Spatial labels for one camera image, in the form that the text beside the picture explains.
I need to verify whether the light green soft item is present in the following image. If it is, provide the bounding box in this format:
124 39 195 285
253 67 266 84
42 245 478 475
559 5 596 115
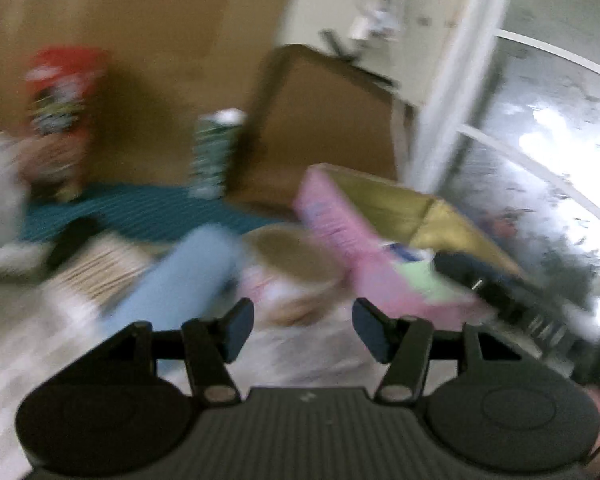
394 255 463 303

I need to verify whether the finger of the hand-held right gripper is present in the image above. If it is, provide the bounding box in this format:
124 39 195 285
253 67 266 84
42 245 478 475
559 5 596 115
432 251 497 302

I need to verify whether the white patterned sheet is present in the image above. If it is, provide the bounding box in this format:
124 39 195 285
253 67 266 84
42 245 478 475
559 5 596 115
0 245 486 480

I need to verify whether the black object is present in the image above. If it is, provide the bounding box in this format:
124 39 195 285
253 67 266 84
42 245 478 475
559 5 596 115
46 214 107 272

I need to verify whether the large cardboard sheet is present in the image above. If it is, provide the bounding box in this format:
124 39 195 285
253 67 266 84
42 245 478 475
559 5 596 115
0 0 302 193

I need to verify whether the small cardboard box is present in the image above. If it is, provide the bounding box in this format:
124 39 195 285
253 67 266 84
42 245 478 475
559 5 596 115
224 44 417 213

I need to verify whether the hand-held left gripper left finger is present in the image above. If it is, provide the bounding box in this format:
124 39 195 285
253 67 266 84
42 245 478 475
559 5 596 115
107 297 255 406

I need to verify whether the white window frame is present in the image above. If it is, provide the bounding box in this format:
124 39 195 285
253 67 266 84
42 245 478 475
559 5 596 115
409 0 600 261

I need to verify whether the beige striped item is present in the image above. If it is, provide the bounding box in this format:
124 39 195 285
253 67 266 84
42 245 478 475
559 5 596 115
57 244 157 312

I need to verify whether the pink box with gold interior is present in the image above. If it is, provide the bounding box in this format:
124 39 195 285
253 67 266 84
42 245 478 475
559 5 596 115
292 162 523 331

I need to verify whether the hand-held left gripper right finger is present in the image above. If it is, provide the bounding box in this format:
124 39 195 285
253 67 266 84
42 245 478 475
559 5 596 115
352 297 523 406

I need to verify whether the green and white can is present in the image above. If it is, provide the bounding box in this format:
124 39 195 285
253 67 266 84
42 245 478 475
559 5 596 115
189 109 247 201

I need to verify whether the teal mat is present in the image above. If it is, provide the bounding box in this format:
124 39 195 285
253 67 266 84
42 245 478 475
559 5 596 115
19 182 293 247

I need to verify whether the white wall fixture with tape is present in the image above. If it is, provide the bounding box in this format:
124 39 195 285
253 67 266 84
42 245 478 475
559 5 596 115
320 0 431 61

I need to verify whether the red snack canister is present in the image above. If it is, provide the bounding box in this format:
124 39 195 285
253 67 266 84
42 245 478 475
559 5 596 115
22 46 110 202

